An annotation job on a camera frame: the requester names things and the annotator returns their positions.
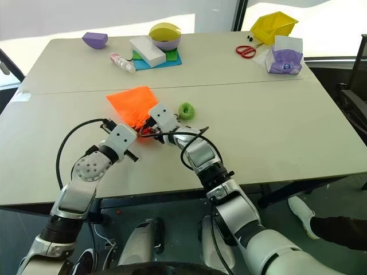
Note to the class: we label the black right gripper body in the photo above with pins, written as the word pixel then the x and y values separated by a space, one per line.
pixel 153 130

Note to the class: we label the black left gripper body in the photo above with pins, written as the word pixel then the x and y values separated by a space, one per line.
pixel 108 125

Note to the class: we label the orange fabric pouch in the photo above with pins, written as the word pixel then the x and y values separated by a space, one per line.
pixel 132 104

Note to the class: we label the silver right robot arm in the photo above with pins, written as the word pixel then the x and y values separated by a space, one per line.
pixel 238 212

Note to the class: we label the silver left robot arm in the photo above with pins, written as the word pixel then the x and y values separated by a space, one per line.
pixel 85 169

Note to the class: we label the green apple-shaped toy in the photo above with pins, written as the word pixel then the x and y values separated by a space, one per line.
pixel 186 111

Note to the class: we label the pink and white bottle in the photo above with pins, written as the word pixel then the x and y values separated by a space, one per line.
pixel 121 61

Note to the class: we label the green paper sheet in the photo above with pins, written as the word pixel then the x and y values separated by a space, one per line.
pixel 172 54

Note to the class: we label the white rectangular box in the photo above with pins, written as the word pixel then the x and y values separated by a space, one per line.
pixel 147 50

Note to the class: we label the clear tape patch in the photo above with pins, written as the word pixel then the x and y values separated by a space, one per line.
pixel 23 96

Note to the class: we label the purple bowl with yellow lid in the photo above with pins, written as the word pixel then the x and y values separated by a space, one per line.
pixel 165 36

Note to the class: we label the silver rounded robot leg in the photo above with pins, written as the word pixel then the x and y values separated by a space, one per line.
pixel 142 243
pixel 215 246

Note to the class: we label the black table leg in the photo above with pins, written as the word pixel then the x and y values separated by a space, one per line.
pixel 268 193

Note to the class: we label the dark rounded robot torso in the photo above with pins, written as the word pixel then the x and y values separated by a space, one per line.
pixel 160 268

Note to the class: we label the black round base disc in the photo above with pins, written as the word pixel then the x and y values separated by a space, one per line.
pixel 85 261

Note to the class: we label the purple tissue pack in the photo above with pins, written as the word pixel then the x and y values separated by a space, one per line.
pixel 284 56

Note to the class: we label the yellow plastic bin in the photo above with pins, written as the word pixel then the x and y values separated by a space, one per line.
pixel 273 27

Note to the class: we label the white shoe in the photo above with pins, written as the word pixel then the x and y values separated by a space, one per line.
pixel 303 216

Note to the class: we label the black office chair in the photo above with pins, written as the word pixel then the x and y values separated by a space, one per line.
pixel 352 94

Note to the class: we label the dark trouser leg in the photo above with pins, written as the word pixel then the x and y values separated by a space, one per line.
pixel 341 232

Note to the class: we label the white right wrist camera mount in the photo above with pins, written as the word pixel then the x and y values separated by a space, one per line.
pixel 164 116

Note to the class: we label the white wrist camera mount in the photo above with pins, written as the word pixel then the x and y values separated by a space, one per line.
pixel 122 139
pixel 164 116

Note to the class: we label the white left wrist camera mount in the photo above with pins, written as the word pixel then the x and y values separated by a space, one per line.
pixel 122 139

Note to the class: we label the dark window frame post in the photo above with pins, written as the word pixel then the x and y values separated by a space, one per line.
pixel 241 14

